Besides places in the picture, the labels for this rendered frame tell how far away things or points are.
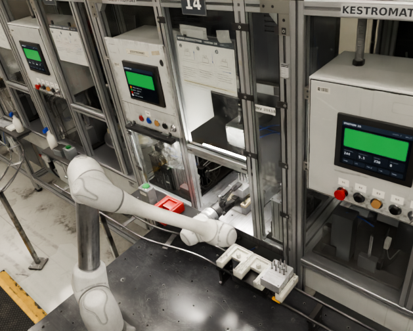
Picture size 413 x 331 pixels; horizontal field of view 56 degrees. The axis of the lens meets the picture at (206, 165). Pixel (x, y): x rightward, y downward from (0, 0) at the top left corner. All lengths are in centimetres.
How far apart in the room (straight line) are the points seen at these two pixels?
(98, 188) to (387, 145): 100
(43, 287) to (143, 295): 143
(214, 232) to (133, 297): 65
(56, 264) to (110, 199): 205
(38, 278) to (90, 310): 171
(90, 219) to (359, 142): 112
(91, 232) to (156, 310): 54
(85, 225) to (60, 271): 171
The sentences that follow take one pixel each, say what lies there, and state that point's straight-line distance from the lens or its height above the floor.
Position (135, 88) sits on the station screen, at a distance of 195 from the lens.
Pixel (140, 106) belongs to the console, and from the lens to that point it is 203.
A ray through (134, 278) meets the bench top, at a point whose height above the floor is 68.
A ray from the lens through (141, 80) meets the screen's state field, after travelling 189.
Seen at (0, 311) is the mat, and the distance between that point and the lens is 342.
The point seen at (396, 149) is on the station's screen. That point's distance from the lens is 128.
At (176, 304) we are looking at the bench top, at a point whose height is 68.
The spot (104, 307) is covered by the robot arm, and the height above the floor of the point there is 93.
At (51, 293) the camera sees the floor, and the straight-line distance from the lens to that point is 334.
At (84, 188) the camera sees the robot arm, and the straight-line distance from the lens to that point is 150.
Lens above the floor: 230
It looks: 34 degrees down
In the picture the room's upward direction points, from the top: 9 degrees counter-clockwise
